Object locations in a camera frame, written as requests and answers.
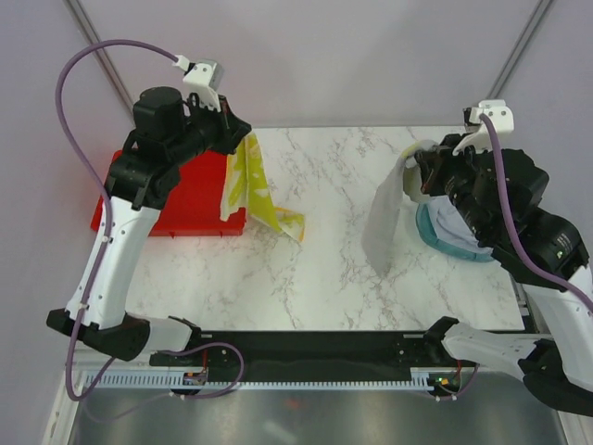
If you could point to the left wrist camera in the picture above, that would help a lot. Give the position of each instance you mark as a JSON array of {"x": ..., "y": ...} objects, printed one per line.
[{"x": 203, "y": 78}]

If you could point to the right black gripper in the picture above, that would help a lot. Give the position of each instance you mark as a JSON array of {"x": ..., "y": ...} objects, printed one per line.
[{"x": 433, "y": 162}]

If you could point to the aluminium rail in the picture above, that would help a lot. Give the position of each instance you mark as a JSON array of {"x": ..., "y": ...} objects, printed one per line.
[{"x": 532, "y": 316}]

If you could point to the left aluminium frame post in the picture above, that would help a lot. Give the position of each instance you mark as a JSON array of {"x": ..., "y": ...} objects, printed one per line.
[{"x": 86, "y": 27}]

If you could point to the white slotted cable duct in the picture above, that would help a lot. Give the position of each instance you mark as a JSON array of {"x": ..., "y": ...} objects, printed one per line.
[{"x": 185, "y": 380}]

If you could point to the yellow green patterned towel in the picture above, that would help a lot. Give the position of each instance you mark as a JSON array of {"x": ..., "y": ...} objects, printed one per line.
[{"x": 246, "y": 187}]

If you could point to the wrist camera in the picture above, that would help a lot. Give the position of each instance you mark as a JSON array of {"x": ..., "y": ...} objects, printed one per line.
[
  {"x": 478, "y": 136},
  {"x": 203, "y": 78}
]

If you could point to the teal plastic basket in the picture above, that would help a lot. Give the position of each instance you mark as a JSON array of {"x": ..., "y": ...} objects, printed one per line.
[{"x": 427, "y": 235}]

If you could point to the aluminium frame post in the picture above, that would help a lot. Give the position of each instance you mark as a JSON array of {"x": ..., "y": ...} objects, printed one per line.
[
  {"x": 526, "y": 37},
  {"x": 86, "y": 27}
]

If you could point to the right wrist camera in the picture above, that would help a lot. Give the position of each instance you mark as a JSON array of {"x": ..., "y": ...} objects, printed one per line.
[{"x": 478, "y": 136}]

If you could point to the grey towel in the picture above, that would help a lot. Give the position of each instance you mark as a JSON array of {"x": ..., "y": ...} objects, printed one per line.
[{"x": 404, "y": 180}]

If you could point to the right aluminium frame post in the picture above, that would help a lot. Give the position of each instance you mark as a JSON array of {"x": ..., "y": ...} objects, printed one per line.
[{"x": 526, "y": 37}]

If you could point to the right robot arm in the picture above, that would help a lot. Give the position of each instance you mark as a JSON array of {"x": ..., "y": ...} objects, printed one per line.
[{"x": 557, "y": 370}]

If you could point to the red plastic tray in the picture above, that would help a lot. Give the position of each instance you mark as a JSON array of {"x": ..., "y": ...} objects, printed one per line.
[{"x": 193, "y": 207}]

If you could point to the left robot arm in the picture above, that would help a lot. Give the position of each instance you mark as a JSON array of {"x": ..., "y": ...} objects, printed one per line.
[{"x": 137, "y": 191}]

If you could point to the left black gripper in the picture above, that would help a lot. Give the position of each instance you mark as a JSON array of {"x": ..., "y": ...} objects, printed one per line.
[{"x": 232, "y": 125}]

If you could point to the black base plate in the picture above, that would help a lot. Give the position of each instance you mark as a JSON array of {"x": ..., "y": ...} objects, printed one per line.
[{"x": 299, "y": 356}]

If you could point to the light blue towel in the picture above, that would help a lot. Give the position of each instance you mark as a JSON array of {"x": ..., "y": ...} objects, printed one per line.
[{"x": 451, "y": 228}]

